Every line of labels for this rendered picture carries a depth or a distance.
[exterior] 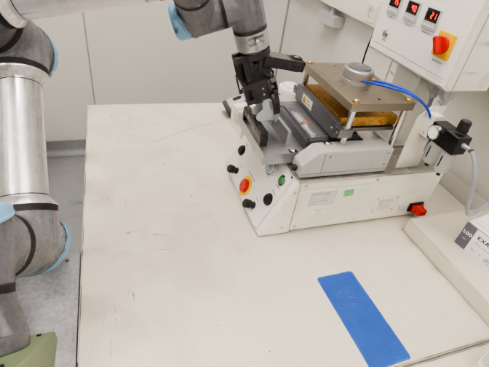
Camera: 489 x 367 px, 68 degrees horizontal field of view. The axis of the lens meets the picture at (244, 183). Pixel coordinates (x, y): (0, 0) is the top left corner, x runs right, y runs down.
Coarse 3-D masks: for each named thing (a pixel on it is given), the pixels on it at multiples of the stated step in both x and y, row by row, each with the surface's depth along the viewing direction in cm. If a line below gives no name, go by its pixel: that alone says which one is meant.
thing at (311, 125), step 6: (288, 108) 102; (294, 108) 102; (300, 108) 102; (294, 114) 99; (300, 114) 99; (306, 114) 100; (300, 120) 97; (306, 120) 97; (312, 120) 98; (306, 126) 94; (312, 126) 95; (318, 126) 95; (312, 132) 92; (318, 132) 93; (324, 132) 93
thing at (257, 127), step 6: (246, 108) 97; (246, 114) 97; (252, 114) 94; (252, 120) 93; (252, 126) 93; (258, 126) 90; (258, 132) 89; (264, 132) 88; (264, 138) 89; (258, 144) 90; (264, 144) 90
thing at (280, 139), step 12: (240, 120) 102; (252, 132) 95; (276, 132) 97; (288, 132) 90; (252, 144) 94; (276, 144) 92; (288, 144) 92; (300, 144) 93; (264, 156) 87; (276, 156) 88; (288, 156) 90
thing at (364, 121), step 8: (312, 88) 101; (320, 88) 102; (320, 96) 97; (328, 96) 98; (328, 104) 94; (336, 104) 94; (336, 112) 90; (344, 112) 91; (360, 112) 92; (368, 112) 93; (376, 112) 93; (384, 112) 94; (392, 112) 95; (344, 120) 89; (360, 120) 90; (368, 120) 91; (376, 120) 92; (384, 120) 93; (392, 120) 94; (352, 128) 91; (360, 128) 92; (368, 128) 93; (376, 128) 94; (384, 128) 94; (392, 128) 95
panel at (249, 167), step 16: (240, 144) 115; (240, 160) 112; (256, 160) 105; (240, 176) 110; (256, 176) 103; (272, 176) 97; (288, 176) 91; (240, 192) 107; (256, 192) 101; (272, 192) 95; (256, 208) 99; (256, 224) 97
